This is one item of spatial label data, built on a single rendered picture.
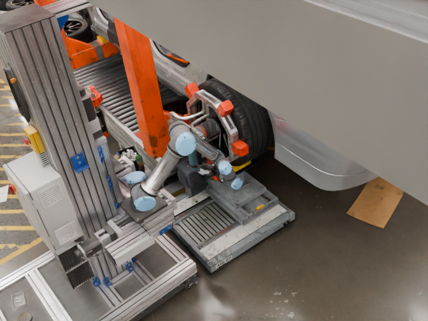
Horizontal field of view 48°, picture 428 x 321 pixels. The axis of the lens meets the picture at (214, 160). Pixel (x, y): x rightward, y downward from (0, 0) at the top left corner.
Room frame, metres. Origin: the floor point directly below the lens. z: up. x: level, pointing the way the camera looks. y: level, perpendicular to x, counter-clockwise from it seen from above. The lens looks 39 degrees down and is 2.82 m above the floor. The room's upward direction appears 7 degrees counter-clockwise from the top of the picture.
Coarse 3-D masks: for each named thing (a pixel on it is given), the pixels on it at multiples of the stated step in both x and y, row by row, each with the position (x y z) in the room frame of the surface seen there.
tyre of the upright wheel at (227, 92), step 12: (204, 84) 2.93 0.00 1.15; (216, 84) 2.85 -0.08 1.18; (228, 96) 2.73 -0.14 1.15; (240, 96) 2.74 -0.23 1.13; (240, 108) 2.66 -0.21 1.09; (252, 108) 2.68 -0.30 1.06; (264, 108) 2.71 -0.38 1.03; (240, 120) 2.61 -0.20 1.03; (252, 120) 2.63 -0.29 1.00; (264, 120) 2.67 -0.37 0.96; (240, 132) 2.60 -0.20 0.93; (252, 132) 2.59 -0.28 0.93; (264, 132) 2.64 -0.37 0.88; (252, 144) 2.58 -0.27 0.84; (264, 144) 2.64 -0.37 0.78; (252, 156) 2.61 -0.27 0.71
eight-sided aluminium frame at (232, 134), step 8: (192, 96) 2.92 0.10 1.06; (200, 96) 2.84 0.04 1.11; (208, 96) 2.82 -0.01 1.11; (192, 104) 2.97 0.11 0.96; (208, 104) 2.75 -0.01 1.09; (216, 104) 2.70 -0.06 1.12; (192, 112) 3.04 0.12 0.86; (216, 112) 2.68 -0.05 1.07; (192, 120) 2.99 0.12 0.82; (224, 120) 2.62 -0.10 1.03; (224, 128) 2.61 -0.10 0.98; (232, 128) 2.59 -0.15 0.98; (232, 136) 2.56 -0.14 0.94; (232, 152) 2.56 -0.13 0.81; (232, 160) 2.58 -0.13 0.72
